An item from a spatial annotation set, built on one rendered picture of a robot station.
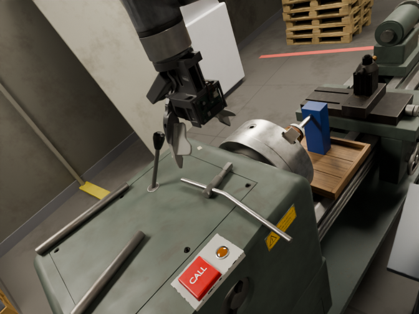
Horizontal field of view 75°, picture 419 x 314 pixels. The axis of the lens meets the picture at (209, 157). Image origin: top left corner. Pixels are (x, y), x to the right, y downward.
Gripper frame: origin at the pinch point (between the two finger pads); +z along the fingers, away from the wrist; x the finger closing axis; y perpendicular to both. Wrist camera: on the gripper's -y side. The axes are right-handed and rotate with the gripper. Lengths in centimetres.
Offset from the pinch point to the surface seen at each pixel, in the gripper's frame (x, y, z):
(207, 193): -3.1, -2.1, 13.1
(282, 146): 25.4, -1.7, 20.4
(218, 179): 1.5, -2.9, 13.0
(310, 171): 29.3, 3.8, 31.6
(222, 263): -13.9, 12.4, 14.7
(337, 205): 42, 5, 62
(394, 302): 54, 25, 140
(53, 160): -18, -289, 93
